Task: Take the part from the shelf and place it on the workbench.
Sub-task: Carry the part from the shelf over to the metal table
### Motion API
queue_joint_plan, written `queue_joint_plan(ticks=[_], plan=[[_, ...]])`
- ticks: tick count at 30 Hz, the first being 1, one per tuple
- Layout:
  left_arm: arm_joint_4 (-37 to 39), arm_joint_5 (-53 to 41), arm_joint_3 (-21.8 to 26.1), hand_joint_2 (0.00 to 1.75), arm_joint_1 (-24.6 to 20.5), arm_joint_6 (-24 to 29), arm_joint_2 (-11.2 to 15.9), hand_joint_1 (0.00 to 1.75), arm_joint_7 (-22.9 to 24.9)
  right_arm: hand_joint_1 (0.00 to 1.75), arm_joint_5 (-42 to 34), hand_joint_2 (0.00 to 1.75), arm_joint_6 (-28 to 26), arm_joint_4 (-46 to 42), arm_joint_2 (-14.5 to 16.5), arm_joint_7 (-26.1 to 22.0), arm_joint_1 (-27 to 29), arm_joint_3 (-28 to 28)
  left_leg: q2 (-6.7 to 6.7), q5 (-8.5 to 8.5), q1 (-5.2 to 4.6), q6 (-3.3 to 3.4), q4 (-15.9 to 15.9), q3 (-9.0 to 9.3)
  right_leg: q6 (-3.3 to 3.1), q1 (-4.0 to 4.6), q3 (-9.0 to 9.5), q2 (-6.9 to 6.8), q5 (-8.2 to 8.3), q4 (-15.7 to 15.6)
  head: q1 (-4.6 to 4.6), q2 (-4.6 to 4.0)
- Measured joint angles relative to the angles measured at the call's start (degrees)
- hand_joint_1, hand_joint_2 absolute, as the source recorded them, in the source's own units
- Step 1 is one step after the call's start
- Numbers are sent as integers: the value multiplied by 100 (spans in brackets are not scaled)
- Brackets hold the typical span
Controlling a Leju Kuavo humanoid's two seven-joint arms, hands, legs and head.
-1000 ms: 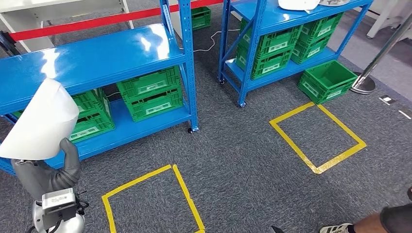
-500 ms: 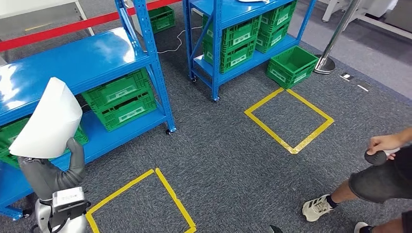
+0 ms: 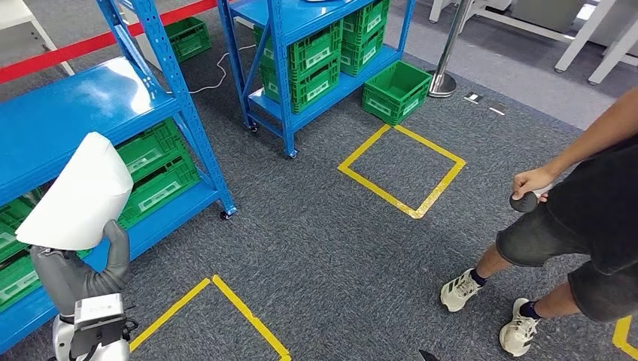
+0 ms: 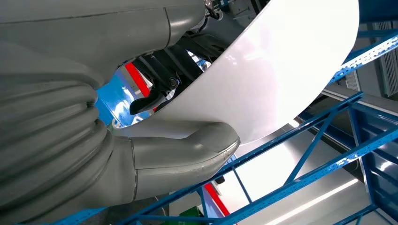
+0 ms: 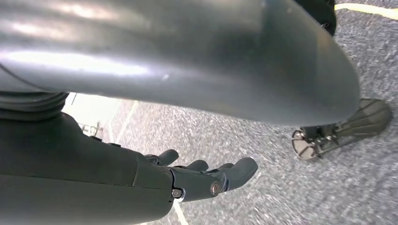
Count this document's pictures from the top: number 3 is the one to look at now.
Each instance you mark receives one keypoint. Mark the person's hand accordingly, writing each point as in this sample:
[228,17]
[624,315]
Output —
[533,180]

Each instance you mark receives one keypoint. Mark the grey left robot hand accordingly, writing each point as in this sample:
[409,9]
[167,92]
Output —
[75,274]

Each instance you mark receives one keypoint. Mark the black handheld controller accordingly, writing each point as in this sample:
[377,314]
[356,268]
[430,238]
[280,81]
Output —
[523,203]

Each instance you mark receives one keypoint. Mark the white curved plastic part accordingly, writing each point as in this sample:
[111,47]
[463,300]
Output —
[79,199]

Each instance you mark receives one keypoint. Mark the person's forearm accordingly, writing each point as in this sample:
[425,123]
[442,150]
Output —
[598,134]

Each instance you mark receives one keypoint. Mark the blue steel shelf rack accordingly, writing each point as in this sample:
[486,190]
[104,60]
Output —
[309,15]
[60,109]

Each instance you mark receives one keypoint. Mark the person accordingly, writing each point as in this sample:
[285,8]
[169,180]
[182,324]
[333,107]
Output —
[598,224]

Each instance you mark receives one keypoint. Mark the yellow floor tape square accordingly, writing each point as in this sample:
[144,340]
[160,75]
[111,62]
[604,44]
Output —
[172,311]

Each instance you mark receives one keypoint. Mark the red barrier belt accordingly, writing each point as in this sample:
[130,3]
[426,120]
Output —
[75,48]

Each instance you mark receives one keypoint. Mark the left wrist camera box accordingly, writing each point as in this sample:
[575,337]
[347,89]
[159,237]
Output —
[97,311]

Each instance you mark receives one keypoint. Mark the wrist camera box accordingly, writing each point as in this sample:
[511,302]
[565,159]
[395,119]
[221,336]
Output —
[97,311]
[428,357]

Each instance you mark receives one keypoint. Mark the silver stanchion post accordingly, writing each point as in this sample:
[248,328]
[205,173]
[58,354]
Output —
[442,82]

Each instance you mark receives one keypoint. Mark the white desk frame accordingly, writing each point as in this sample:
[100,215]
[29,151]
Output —
[574,50]
[523,26]

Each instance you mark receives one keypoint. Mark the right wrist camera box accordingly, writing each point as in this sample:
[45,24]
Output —
[428,357]

